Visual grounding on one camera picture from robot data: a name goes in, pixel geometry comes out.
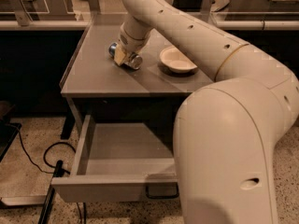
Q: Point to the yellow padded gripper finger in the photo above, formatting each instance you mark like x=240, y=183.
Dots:
x=122, y=56

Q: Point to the blue silver redbull can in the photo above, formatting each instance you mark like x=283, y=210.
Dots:
x=136, y=61

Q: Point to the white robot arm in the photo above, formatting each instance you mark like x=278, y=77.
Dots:
x=224, y=133

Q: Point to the grey cabinet with counter top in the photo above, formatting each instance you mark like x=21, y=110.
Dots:
x=93, y=74

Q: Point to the open grey top drawer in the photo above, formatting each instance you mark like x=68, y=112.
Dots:
x=114, y=162

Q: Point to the white paper bowl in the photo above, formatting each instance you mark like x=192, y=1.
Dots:
x=176, y=61

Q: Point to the grey background table left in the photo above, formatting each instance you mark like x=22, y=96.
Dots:
x=27, y=11

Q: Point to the grey background table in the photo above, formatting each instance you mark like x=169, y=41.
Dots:
x=256, y=10
x=27, y=11

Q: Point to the black power strip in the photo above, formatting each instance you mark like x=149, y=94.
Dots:
x=45, y=213

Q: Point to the dark object at left edge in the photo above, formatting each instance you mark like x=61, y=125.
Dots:
x=8, y=129

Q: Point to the grey background table right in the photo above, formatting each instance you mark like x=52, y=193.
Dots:
x=256, y=10

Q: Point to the white horizontal rail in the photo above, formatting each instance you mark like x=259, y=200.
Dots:
x=224, y=25

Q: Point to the black metal drawer handle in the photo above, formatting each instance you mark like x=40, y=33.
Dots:
x=162, y=192

